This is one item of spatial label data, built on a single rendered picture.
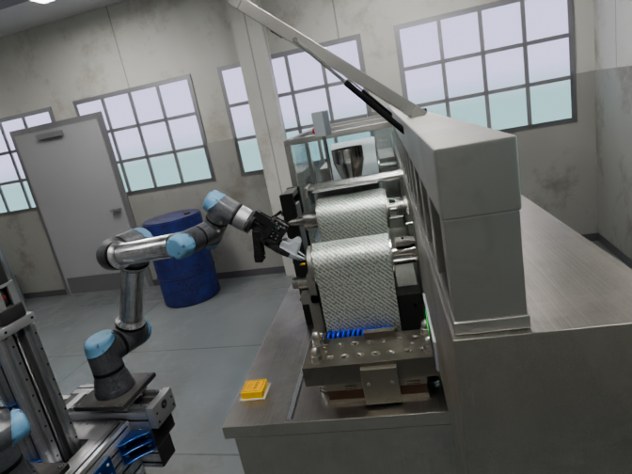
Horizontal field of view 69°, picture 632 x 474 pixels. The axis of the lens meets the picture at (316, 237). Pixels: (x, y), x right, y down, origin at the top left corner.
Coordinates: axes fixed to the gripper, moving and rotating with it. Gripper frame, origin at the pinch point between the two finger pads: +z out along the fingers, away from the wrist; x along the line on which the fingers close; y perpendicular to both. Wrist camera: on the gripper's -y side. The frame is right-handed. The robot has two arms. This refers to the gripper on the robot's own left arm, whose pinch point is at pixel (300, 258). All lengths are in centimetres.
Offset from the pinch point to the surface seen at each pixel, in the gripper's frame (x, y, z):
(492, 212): -89, 50, 13
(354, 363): -25.6, -9.1, 27.0
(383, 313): -6.2, 0.1, 30.8
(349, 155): 65, 28, -3
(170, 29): 359, 9, -229
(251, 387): -16.4, -39.7, 6.8
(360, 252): -5.3, 13.5, 14.7
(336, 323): -6.2, -10.7, 20.1
